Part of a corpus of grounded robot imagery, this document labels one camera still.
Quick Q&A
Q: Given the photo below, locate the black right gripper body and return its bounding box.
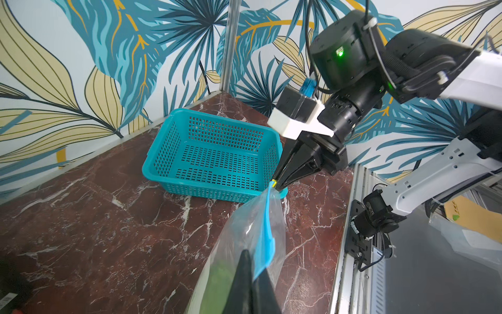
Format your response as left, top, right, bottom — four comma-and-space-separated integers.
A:
299, 78, 385, 175

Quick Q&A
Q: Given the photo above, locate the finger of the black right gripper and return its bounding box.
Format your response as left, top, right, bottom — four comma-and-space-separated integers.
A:
273, 139, 306, 184
274, 145, 322, 192

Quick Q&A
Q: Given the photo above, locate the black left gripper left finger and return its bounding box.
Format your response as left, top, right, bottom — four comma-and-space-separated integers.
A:
222, 249, 252, 314

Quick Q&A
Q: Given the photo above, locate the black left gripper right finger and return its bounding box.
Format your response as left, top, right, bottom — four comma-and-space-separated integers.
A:
252, 270, 282, 314

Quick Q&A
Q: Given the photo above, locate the chinese cabbage back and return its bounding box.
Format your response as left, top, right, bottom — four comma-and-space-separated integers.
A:
198, 256, 239, 313

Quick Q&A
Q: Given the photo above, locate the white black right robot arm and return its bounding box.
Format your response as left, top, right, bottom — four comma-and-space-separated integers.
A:
268, 10, 501, 239

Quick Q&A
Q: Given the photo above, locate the teal plastic basket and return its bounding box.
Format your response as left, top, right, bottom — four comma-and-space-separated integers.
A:
142, 109, 282, 203

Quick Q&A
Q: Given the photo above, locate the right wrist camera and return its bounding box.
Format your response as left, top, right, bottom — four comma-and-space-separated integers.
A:
267, 78, 334, 140

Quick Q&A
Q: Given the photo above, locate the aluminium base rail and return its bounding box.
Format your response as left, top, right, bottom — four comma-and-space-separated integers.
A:
328, 165, 386, 313

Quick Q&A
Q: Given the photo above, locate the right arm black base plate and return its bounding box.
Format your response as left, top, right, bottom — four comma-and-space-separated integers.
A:
345, 200, 397, 272

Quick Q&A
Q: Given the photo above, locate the right aluminium corner post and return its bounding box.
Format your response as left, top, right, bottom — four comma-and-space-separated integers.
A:
220, 0, 241, 94

